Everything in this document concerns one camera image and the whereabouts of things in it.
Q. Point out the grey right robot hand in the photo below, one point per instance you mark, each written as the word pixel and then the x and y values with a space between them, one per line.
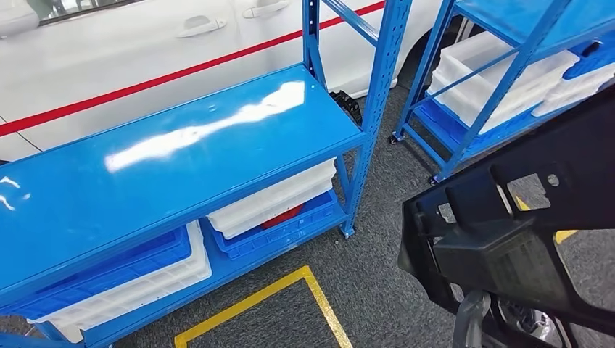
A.
pixel 468 322

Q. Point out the black plastic frame part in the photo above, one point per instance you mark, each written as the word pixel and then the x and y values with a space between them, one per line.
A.
pixel 480 249

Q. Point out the blue wheeled shelf rack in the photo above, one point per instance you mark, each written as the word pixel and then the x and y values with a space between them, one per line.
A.
pixel 479 120

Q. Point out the red part in bin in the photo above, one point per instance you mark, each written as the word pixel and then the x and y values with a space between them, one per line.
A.
pixel 283 217

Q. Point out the blue metal shelf rack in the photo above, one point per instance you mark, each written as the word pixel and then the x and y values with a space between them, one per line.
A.
pixel 144 206

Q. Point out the blue plastic bin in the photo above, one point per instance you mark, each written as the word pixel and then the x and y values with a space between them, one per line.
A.
pixel 442 125
pixel 288 235
pixel 591 60
pixel 120 274

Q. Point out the long red barrier belt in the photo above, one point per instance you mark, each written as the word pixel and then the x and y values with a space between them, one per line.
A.
pixel 144 85

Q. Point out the white car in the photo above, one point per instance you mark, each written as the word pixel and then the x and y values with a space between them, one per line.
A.
pixel 120 57

